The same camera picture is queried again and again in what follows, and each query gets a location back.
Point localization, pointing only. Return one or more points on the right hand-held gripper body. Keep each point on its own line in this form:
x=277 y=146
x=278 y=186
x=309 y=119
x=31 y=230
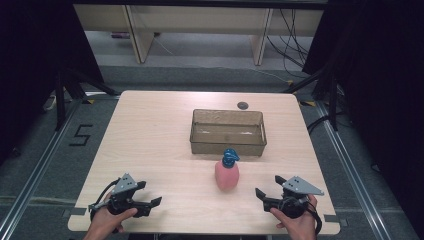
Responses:
x=295 y=200

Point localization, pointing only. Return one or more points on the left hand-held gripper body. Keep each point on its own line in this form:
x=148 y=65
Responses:
x=124 y=195

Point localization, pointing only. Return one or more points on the pink bottle with blue cap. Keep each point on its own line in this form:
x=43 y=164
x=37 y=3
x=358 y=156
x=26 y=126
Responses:
x=227 y=173

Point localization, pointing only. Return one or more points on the transparent brown plastic box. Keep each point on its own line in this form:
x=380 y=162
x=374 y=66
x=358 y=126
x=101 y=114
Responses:
x=228 y=131

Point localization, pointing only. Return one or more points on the person's right hand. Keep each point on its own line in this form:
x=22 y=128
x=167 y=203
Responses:
x=298 y=225

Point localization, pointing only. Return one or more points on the person's left hand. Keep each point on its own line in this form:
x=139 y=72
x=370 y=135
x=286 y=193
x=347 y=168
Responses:
x=108 y=220

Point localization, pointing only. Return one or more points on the black tape strip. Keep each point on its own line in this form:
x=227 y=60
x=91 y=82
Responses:
x=78 y=211
x=332 y=218

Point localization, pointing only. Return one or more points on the yellow black corner tape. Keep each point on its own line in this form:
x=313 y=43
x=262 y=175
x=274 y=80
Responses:
x=88 y=101
x=308 y=103

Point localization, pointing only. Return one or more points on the dark round table grommet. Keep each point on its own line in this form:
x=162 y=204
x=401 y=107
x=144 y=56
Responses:
x=242 y=105

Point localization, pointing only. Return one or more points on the black metal stand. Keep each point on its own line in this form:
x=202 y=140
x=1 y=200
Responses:
x=333 y=100
x=60 y=100

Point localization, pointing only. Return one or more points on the black curtain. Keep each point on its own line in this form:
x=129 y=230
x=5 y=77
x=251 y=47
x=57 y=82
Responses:
x=33 y=66
x=383 y=83

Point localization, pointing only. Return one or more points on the beige wooden bench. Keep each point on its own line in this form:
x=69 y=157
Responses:
x=200 y=20

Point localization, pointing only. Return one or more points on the aluminium floor rail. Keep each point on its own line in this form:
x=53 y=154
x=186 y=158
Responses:
x=36 y=173
x=353 y=173

